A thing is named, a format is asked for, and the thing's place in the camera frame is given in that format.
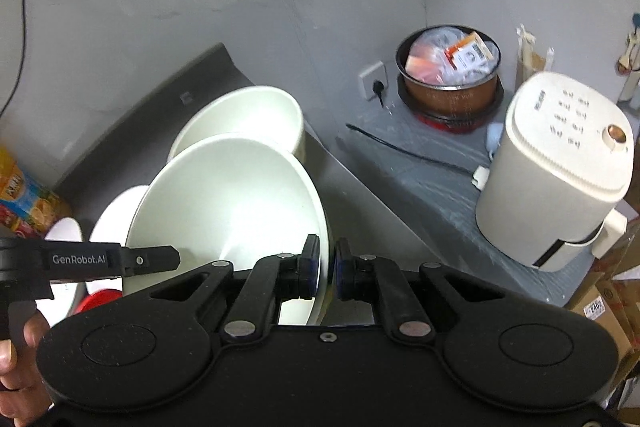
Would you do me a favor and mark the small white bowl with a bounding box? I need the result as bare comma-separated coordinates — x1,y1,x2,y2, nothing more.
37,217,86,325

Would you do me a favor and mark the red plate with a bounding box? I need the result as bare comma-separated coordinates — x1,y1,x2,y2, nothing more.
75,288,122,314

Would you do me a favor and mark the large white bowl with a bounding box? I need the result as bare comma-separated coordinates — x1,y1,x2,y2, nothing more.
126,136,330,325

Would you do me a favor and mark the person's left hand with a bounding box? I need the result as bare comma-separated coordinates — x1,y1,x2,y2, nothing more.
1,310,52,426

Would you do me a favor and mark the orange juice bottle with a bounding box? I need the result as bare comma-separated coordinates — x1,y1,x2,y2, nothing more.
1,147,72,239

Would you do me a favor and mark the grey blue mug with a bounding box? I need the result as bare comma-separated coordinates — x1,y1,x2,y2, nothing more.
485,122,504,160

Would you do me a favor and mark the white air fryer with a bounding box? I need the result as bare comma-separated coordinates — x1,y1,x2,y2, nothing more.
475,72,634,272

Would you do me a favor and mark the rice cooker pot with bags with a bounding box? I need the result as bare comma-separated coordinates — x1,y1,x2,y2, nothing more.
395,25,503,134

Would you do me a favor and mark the cardboard box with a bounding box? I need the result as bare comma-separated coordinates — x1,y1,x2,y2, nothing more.
565,219,639,398

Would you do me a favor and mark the black power cable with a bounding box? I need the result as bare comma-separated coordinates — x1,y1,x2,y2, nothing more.
344,78,492,191

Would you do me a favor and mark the white wall socket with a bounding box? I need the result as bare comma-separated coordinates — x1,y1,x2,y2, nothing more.
357,61,387,101

